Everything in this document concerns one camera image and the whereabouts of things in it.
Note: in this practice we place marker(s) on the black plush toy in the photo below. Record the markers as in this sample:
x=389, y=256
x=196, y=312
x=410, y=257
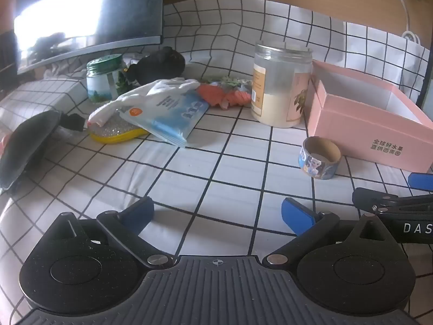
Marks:
x=159, y=64

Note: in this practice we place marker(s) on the black computer monitor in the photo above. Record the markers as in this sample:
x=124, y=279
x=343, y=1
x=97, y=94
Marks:
x=135, y=6

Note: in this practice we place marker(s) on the white glove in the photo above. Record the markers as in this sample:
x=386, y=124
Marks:
x=149, y=91

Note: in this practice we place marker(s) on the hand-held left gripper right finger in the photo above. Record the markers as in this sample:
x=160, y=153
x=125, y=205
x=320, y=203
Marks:
x=297, y=212

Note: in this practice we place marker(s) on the printed tape roll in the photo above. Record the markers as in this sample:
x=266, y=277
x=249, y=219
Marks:
x=318, y=171

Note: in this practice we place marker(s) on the yellow glitter sponge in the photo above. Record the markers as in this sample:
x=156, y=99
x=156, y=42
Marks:
x=111, y=132

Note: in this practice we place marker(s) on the large clear powder jar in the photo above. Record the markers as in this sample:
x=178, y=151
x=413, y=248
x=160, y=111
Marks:
x=277, y=84

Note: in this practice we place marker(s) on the pink cardboard box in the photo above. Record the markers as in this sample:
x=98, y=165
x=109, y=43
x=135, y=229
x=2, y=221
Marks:
x=355, y=128

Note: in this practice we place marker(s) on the white checked tablecloth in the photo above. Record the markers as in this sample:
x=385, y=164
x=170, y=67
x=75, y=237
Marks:
x=209, y=159

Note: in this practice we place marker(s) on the green lid glass jar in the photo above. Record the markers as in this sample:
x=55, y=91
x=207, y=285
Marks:
x=101, y=88

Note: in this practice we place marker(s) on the blue wet wipes pack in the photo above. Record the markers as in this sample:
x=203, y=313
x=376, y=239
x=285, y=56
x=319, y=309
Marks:
x=169, y=116

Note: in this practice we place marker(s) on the colourful crocheted cloth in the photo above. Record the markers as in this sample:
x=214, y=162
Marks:
x=213, y=94

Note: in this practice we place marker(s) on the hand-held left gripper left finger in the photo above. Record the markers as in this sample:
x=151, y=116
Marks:
x=139, y=212

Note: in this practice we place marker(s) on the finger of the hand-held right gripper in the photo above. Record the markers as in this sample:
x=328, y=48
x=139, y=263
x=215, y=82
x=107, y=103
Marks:
x=372, y=198
x=422, y=181

